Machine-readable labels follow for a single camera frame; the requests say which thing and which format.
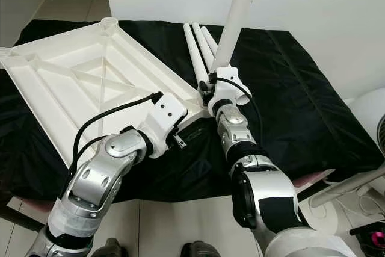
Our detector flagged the black magenta hair dryer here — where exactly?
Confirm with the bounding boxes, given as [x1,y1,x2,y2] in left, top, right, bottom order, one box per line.
[356,221,385,252]

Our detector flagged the black metal table leg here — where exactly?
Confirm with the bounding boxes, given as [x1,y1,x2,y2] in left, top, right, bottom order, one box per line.
[0,206,46,234]

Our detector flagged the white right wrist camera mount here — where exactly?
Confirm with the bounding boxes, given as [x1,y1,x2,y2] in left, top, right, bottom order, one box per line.
[208,67,252,119]

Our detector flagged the white plastic children table top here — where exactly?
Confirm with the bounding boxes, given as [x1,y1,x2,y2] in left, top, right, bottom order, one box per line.
[0,16,208,170]

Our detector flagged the grey robot foot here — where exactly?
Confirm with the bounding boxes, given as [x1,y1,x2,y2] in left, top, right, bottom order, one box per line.
[179,241,218,257]
[98,237,128,257]

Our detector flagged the grey left robot foot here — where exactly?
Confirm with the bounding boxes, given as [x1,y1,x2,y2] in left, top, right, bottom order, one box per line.
[98,237,128,257]

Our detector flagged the white pedestal fan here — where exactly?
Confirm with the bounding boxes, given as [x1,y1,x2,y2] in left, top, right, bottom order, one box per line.
[307,87,385,237]

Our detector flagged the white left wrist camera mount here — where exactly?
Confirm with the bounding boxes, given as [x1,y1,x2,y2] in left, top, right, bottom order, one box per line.
[137,91,188,158]

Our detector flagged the white plastic table leg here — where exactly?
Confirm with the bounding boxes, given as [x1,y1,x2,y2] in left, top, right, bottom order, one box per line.
[200,25,219,56]
[182,23,208,86]
[191,22,217,71]
[208,0,263,89]

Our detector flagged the grey right robot foot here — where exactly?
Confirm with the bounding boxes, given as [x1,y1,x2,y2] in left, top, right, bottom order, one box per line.
[179,241,218,257]

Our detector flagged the black table cloth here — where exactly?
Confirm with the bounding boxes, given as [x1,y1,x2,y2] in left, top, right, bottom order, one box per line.
[0,19,385,205]

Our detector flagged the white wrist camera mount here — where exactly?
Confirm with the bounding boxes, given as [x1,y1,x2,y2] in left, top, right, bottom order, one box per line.
[208,67,252,119]
[137,91,188,158]

